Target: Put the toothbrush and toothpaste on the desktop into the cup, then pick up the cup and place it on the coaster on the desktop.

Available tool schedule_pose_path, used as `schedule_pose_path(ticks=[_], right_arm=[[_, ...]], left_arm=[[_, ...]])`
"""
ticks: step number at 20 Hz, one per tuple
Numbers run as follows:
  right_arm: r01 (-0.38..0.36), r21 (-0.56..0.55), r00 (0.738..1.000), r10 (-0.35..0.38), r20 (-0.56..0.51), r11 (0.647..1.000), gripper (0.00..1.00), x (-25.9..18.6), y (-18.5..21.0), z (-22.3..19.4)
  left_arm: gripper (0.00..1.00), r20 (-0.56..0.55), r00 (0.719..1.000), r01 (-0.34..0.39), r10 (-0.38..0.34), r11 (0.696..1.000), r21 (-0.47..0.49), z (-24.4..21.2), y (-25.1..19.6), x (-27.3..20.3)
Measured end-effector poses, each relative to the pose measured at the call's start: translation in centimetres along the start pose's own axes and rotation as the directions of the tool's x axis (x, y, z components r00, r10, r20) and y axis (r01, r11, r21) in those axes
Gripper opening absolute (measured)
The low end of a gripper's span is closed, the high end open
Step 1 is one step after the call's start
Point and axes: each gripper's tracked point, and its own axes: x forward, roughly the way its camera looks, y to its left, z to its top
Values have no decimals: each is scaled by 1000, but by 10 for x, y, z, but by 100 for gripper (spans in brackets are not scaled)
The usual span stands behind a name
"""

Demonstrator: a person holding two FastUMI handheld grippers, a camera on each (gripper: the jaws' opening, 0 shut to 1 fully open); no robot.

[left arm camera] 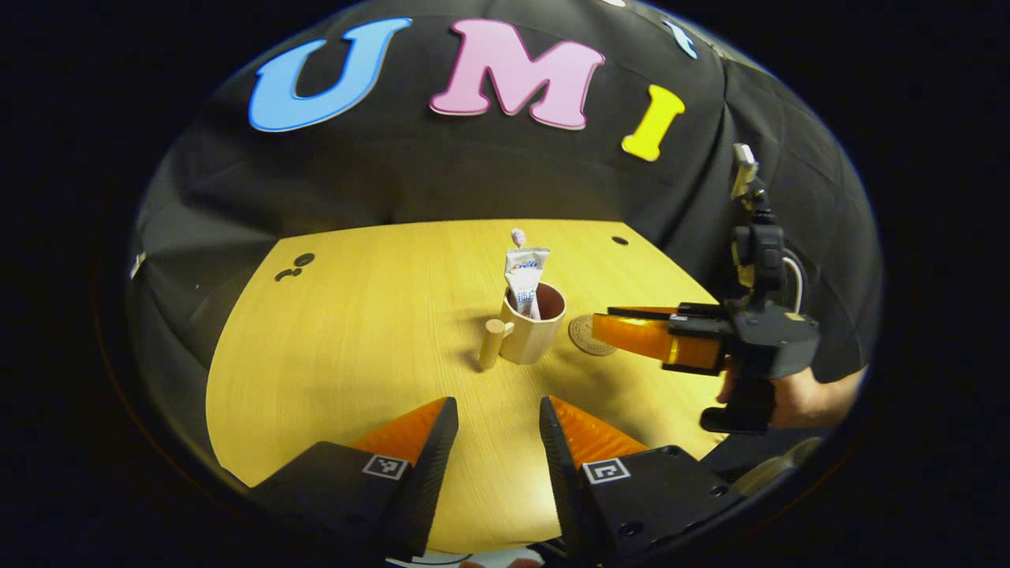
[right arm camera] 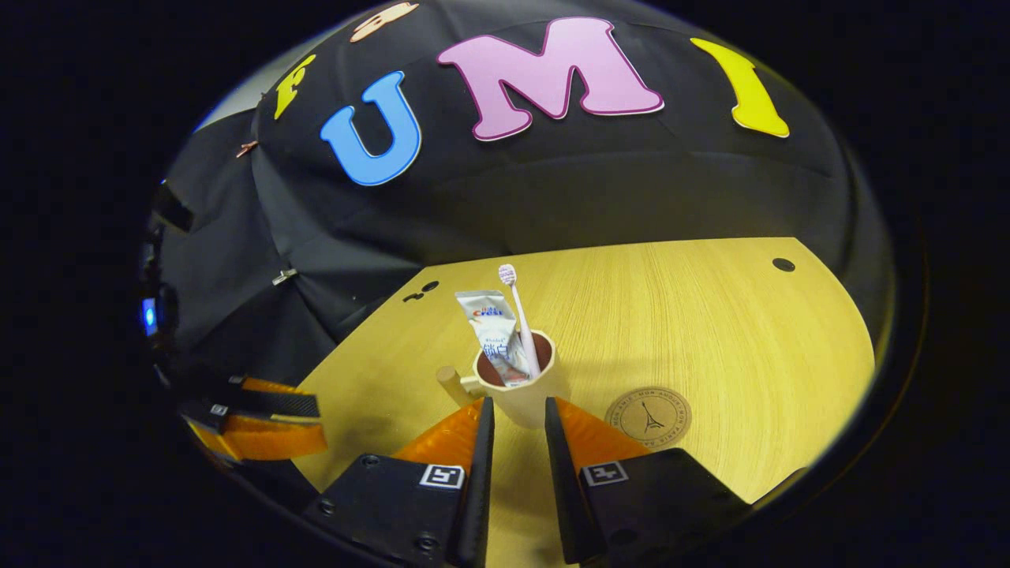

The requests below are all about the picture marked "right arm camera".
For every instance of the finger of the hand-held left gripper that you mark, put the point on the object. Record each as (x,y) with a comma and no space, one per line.
(276,402)
(268,438)

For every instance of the round brown coaster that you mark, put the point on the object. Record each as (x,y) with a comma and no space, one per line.
(649,416)

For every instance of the white pink toothbrush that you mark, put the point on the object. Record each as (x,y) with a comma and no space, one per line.
(521,315)

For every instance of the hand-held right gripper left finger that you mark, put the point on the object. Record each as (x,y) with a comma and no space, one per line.
(477,489)

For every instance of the small silver clip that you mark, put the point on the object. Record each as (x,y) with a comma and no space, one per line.
(284,276)

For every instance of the small orange clip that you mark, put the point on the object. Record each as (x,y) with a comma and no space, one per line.
(247,147)

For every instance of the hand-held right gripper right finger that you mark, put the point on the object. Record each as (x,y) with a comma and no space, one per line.
(570,497)

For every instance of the black backdrop cloth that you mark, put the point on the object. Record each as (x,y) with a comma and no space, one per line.
(592,189)

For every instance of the white toothpaste tube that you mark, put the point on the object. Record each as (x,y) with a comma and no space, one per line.
(493,331)

